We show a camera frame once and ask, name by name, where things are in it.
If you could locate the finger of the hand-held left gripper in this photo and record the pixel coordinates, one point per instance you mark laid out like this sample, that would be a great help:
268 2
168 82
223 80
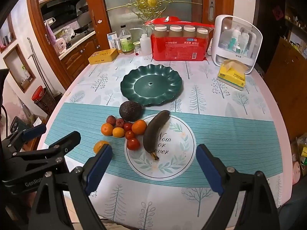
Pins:
69 140
36 130

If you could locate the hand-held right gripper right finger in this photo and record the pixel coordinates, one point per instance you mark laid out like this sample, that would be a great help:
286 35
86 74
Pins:
208 170

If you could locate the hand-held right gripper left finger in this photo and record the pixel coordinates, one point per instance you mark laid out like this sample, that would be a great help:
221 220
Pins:
99 167

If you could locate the small orange tangerine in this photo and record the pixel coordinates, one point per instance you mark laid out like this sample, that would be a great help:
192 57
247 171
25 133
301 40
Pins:
118 132
107 129
98 146

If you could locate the red cherry tomato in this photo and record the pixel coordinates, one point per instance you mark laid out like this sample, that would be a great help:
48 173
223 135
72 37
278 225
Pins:
133 144
130 134
127 126

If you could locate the dark red apple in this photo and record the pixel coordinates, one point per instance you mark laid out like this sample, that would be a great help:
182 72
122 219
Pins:
111 120

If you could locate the large orange tangerine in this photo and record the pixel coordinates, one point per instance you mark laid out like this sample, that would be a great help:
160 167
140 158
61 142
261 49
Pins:
139 127

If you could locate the overripe dark banana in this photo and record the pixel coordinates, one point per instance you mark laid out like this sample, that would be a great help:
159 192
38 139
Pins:
152 134

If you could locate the dark avocado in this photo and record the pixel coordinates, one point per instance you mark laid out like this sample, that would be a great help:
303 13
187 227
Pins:
129 111

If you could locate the green scalloped plate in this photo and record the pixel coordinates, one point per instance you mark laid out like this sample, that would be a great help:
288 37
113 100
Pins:
165 93

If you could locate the red lid trash bin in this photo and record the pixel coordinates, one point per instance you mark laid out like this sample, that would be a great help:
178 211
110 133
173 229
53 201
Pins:
39 94

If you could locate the metal pole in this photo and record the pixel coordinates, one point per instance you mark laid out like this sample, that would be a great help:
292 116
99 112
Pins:
36 60

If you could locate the wooden base cabinets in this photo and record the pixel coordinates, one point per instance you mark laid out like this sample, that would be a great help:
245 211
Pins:
76 57

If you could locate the pink kitchen appliance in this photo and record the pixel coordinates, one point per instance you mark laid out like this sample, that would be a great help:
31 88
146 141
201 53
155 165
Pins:
59 46

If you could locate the yellow cardboard box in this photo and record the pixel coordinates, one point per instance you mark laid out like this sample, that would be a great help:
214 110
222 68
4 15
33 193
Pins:
103 56

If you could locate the yellow tissue pack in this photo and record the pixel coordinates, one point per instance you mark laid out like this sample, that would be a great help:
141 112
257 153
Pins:
231 77

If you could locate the metal can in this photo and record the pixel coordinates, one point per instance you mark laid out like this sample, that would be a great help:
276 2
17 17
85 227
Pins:
117 46

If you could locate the blue and white carton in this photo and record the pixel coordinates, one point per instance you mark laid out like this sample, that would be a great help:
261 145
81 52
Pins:
110 40

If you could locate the glass bottle green label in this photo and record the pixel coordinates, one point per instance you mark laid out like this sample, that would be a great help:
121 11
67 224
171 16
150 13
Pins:
126 43

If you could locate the black wok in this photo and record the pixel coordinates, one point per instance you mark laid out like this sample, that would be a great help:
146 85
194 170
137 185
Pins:
82 27

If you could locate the small glass jar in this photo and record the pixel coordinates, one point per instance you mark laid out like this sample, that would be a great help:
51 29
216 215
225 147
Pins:
136 48

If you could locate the white squeeze bottle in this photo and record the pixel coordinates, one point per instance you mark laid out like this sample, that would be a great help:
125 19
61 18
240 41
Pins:
145 46

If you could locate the wooden shelf cabinet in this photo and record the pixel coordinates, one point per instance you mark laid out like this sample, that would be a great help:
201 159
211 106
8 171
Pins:
285 76

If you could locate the red box of jars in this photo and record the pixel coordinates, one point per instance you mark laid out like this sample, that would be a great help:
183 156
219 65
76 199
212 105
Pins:
179 50

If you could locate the teal and white bottle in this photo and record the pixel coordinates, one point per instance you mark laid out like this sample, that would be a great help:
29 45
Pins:
232 43

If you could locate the black range hood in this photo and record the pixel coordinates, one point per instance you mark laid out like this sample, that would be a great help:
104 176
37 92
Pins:
62 3

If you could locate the white storage organizer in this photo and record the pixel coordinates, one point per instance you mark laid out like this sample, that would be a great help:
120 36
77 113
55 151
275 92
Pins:
220 40

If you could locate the frosted glass door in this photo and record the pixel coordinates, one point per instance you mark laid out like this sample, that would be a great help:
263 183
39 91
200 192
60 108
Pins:
115 16

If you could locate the gold door ornament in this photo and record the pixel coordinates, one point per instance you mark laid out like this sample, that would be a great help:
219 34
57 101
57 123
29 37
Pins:
151 1

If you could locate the wooden wall niche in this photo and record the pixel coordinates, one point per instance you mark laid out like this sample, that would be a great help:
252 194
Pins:
19 68

